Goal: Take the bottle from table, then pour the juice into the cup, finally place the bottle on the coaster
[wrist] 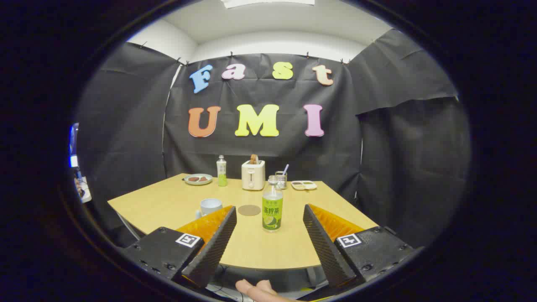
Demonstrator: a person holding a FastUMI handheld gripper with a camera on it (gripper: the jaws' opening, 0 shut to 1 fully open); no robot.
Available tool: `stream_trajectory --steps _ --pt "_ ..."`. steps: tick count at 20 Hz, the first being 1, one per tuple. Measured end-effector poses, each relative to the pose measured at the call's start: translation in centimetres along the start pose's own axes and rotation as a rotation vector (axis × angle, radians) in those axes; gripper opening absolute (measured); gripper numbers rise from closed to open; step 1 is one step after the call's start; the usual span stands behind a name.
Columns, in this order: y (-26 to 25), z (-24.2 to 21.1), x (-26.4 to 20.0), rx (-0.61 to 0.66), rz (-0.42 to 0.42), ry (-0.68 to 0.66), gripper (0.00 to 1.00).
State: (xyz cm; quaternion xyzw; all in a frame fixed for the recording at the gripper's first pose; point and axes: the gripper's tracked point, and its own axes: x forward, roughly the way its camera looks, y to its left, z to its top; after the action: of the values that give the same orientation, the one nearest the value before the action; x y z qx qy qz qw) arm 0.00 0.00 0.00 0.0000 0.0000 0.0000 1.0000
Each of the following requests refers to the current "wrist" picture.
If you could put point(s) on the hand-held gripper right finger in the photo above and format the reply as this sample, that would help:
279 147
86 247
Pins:
325 247

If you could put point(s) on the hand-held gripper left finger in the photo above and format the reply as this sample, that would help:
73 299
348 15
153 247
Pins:
214 247

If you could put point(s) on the white cup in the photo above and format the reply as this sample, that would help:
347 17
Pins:
209 206

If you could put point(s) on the round brown coaster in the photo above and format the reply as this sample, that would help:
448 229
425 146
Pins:
249 210

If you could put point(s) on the green label juice bottle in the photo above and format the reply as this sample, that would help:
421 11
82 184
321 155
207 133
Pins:
272 214

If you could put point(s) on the small green drink bottle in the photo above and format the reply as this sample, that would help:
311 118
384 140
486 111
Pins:
221 172

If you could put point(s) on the white divided tray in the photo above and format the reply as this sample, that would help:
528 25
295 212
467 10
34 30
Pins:
303 185

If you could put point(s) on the grey plate with food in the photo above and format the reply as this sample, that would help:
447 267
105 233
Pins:
198 179

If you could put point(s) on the white toaster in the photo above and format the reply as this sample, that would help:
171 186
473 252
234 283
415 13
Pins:
253 176

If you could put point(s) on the brown toast slice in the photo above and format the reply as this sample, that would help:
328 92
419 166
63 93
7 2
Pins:
254 159

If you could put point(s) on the white side desk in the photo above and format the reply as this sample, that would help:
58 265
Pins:
84 191

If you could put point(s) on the black backdrop cloth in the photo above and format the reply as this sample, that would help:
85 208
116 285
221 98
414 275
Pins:
260 92

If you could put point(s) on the computer monitor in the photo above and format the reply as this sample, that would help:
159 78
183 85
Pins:
74 144

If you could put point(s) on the ceiling light panel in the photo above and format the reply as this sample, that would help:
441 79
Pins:
268 2

